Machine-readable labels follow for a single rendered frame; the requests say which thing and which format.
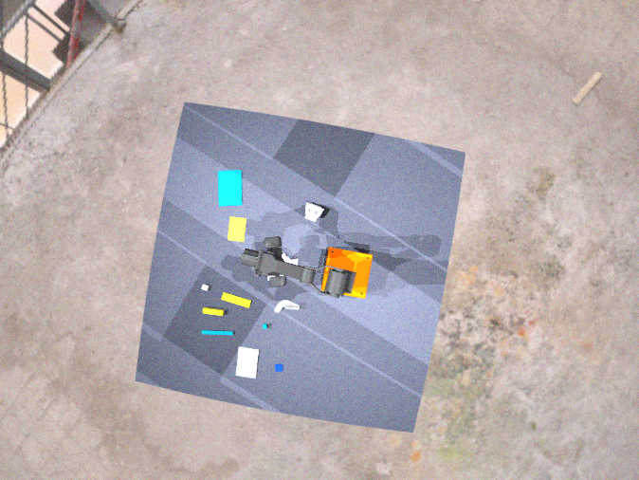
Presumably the cyan rectangular block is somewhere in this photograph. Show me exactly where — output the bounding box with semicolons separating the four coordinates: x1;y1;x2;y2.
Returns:
218;170;243;207

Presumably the cyan flat bar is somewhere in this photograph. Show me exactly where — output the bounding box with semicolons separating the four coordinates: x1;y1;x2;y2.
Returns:
202;330;233;335

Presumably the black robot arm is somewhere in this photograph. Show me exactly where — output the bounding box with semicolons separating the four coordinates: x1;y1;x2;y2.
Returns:
241;249;356;299

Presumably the white housing plate with two round holes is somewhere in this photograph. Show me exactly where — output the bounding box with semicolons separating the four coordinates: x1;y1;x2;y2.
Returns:
305;203;324;219

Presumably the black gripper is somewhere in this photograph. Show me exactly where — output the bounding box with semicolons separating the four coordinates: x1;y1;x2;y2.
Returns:
264;236;286;287

